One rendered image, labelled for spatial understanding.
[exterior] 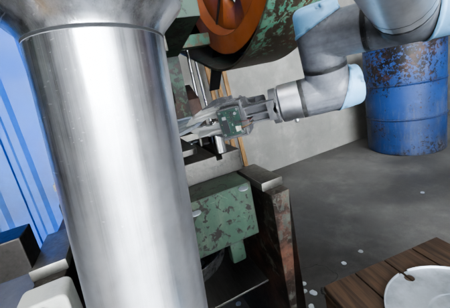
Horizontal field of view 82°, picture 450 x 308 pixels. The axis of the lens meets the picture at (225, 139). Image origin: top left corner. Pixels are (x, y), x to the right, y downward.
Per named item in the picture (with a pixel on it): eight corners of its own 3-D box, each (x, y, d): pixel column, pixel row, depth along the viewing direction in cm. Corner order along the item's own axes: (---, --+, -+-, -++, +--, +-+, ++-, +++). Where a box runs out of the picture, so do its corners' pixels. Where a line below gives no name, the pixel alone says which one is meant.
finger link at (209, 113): (174, 118, 55) (214, 108, 52) (185, 112, 60) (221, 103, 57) (179, 132, 55) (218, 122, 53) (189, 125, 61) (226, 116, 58)
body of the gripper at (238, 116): (210, 106, 50) (271, 88, 46) (221, 100, 58) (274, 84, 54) (221, 142, 52) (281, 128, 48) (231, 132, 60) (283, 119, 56)
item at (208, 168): (244, 168, 73) (240, 148, 72) (66, 229, 58) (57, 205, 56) (208, 149, 100) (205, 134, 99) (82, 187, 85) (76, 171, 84)
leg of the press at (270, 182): (338, 375, 76) (300, 63, 55) (307, 400, 72) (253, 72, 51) (221, 230, 160) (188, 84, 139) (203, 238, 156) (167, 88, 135)
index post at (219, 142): (227, 150, 71) (220, 117, 69) (217, 154, 70) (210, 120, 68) (223, 149, 74) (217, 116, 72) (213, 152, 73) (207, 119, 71)
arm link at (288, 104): (295, 79, 53) (304, 116, 55) (273, 85, 55) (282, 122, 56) (295, 81, 46) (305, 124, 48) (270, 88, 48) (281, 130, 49)
